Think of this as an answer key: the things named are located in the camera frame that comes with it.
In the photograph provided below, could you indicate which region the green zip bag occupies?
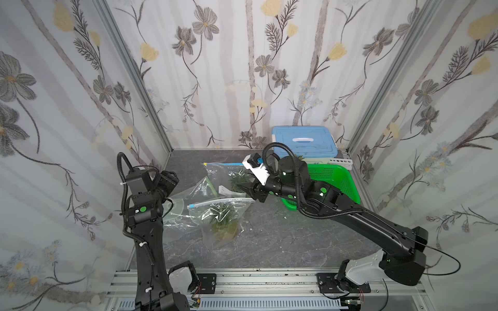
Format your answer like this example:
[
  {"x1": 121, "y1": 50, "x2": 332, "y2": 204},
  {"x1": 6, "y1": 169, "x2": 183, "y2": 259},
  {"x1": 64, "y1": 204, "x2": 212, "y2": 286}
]
[{"x1": 162, "y1": 177, "x2": 219, "y2": 236}]

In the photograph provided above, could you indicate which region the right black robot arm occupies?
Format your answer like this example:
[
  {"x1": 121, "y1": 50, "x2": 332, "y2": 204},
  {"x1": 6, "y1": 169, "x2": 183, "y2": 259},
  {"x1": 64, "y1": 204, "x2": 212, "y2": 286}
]
[{"x1": 237, "y1": 143, "x2": 429, "y2": 288}]

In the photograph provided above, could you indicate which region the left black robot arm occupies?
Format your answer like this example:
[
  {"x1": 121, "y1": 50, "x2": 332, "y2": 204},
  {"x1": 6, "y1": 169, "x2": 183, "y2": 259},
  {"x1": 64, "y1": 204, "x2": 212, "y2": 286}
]
[{"x1": 117, "y1": 152, "x2": 190, "y2": 310}]

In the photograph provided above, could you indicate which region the rear blue zip bag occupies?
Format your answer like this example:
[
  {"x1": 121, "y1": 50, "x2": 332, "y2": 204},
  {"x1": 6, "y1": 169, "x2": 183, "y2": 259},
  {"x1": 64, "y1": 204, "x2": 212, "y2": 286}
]
[{"x1": 204, "y1": 163, "x2": 252, "y2": 198}]

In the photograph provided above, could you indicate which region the pineapple in left bag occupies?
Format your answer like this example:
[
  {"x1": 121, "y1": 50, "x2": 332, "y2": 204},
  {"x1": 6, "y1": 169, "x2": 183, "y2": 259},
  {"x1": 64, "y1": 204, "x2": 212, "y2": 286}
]
[{"x1": 210, "y1": 203, "x2": 239, "y2": 242}]

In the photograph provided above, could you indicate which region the blue lid storage box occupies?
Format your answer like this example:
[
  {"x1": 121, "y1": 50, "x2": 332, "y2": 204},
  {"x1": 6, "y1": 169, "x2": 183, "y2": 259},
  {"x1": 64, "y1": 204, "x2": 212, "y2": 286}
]
[{"x1": 272, "y1": 126, "x2": 338, "y2": 164}]

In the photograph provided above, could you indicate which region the green plastic basket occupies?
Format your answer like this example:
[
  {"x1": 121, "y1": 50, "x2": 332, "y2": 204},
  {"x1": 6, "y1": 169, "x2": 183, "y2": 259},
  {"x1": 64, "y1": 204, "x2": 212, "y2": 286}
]
[{"x1": 279, "y1": 163, "x2": 362, "y2": 211}]

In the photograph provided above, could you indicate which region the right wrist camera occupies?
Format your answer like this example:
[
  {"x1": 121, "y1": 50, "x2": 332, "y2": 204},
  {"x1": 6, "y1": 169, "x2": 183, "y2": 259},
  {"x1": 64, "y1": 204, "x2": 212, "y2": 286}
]
[{"x1": 242, "y1": 153, "x2": 270, "y2": 185}]

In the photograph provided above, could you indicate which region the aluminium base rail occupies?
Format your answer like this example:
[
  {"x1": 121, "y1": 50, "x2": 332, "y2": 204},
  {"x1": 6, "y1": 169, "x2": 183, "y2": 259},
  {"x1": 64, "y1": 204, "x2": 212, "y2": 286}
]
[{"x1": 104, "y1": 267, "x2": 429, "y2": 311}]

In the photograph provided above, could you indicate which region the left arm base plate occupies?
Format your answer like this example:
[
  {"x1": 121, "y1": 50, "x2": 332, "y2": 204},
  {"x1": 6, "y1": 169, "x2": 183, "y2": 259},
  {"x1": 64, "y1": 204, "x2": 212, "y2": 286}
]
[{"x1": 189, "y1": 273, "x2": 217, "y2": 295}]

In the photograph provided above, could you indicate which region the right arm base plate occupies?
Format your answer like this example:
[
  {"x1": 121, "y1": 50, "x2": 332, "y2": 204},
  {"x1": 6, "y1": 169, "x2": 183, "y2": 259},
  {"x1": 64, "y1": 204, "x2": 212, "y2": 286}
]
[{"x1": 316, "y1": 273, "x2": 372, "y2": 295}]

